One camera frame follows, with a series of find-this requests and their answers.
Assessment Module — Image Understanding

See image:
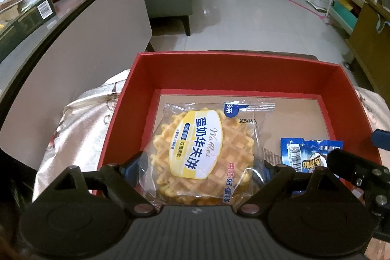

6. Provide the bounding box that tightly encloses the dark green box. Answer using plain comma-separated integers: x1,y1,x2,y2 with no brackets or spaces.
0,0,57,63

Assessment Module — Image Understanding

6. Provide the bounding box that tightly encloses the teal box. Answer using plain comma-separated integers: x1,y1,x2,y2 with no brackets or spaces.
330,0,359,33

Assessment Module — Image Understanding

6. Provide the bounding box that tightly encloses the red cardboard box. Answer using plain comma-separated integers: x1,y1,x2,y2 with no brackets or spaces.
91,52,385,202

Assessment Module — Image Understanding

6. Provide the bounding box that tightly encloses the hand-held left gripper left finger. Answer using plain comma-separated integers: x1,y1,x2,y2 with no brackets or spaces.
53,152,155,216

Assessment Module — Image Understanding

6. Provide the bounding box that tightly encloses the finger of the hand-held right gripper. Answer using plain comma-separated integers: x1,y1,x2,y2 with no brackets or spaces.
370,128,390,153
327,148,390,218

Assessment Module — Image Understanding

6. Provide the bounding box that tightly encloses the dark wooden stool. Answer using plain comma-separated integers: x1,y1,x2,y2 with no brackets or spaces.
151,50,319,62

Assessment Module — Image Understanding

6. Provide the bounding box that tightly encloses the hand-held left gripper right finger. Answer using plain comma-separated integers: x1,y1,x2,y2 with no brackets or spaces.
238,160,339,216

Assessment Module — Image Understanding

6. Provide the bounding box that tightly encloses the wooden cabinet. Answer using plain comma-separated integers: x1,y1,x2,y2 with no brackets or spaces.
345,0,390,103

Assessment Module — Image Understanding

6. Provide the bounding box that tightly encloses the blue snack packet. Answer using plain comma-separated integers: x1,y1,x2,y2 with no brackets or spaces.
280,137,344,179

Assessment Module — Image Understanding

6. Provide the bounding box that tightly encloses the grey coffee table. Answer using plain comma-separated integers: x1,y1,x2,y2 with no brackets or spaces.
0,0,153,172

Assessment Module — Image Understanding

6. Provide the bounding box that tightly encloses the pink stick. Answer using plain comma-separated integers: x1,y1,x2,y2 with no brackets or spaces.
288,0,329,23

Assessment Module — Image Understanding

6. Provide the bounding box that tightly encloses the white embroidered cloth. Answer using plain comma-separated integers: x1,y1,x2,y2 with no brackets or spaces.
32,69,390,203

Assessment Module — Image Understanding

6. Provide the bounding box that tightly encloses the waffle packet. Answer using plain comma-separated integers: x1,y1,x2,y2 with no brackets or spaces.
149,100,275,207

